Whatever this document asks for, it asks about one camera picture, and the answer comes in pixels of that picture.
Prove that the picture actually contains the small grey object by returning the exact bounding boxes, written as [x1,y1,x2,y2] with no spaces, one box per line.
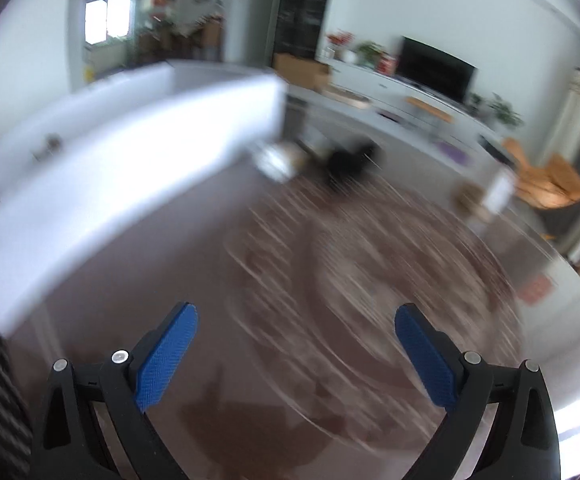
[34,132,64,159]

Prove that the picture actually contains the red flowers in vase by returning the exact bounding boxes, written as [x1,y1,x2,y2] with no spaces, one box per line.
[325,29,355,59]

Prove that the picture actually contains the wooden stool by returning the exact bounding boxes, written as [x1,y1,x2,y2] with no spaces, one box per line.
[407,95,454,136]

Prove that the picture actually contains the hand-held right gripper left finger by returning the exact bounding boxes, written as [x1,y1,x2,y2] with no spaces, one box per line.
[30,301,201,480]

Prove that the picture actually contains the white sofa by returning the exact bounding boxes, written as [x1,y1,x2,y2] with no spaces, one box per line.
[0,59,289,337]

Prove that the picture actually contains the black television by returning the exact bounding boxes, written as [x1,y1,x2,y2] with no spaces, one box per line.
[398,36,477,105]

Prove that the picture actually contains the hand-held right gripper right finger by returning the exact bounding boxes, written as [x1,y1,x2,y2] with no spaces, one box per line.
[394,303,562,480]

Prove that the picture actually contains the black glass display cabinet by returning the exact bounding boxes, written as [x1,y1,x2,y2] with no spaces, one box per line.
[272,0,339,61]

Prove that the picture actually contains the white standing air conditioner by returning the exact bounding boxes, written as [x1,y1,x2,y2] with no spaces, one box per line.
[554,67,580,171]

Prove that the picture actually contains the orange lounge chair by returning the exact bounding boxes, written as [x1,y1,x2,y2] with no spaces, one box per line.
[502,137,580,210]

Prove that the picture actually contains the bushy green potted plant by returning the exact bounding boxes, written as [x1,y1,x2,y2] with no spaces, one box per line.
[354,41,386,69]

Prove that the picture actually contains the clear plastic jar black lid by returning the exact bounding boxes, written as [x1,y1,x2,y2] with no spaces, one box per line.
[477,134,517,217]

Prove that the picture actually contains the large green potted plant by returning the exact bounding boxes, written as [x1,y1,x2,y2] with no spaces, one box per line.
[489,93,524,129]

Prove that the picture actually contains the black scrunchie with beads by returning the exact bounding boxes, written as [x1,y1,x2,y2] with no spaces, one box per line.
[325,140,384,187]

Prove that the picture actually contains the white cotton balls pack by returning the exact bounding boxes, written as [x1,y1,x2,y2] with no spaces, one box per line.
[255,140,307,182]

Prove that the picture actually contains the white television cabinet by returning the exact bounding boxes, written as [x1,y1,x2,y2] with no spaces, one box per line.
[289,55,517,162]

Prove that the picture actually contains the cardboard box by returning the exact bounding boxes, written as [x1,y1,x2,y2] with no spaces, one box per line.
[273,52,332,92]

